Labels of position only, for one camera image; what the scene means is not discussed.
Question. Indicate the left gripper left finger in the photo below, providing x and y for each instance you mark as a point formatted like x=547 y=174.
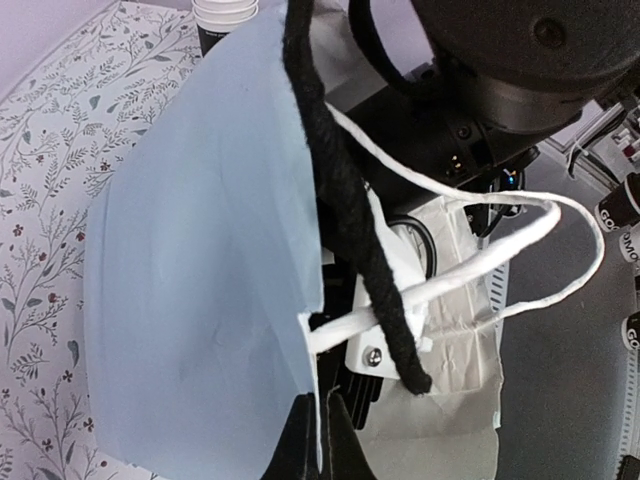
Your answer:
x=295 y=456

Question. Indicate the black cups outside enclosure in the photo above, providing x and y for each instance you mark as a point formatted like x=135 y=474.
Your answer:
x=618 y=213

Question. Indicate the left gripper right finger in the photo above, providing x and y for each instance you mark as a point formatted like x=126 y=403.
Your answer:
x=345 y=457

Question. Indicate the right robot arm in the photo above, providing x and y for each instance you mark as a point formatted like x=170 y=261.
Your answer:
x=525 y=68

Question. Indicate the stack of paper cups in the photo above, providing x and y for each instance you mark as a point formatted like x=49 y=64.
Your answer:
x=215 y=19

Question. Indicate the light blue paper bag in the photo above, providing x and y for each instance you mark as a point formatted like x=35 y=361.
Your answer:
x=207 y=275

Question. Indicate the floral table mat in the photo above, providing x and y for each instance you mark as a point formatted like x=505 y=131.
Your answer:
x=65 y=130

